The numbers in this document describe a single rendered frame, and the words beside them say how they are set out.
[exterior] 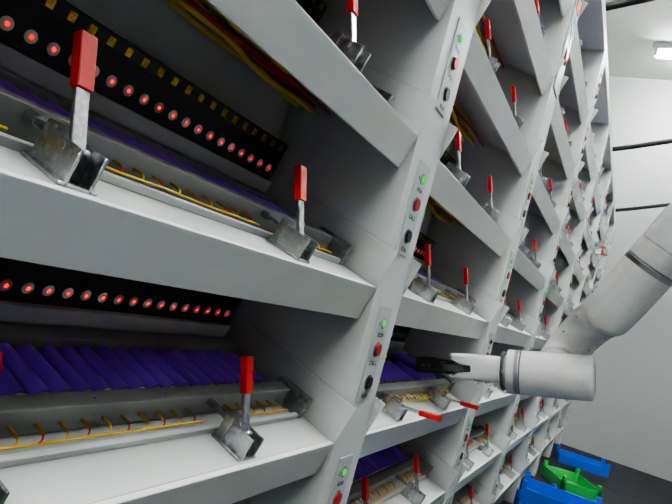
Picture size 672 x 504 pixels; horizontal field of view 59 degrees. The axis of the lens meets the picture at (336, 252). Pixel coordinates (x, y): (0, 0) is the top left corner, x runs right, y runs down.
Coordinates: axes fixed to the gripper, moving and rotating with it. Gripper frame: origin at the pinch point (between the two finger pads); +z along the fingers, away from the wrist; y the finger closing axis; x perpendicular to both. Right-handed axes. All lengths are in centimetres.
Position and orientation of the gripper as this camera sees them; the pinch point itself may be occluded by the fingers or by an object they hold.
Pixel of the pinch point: (427, 364)
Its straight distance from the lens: 126.4
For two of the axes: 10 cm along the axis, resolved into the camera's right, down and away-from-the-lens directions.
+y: -4.1, -1.6, -9.0
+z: -9.1, 0.0, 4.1
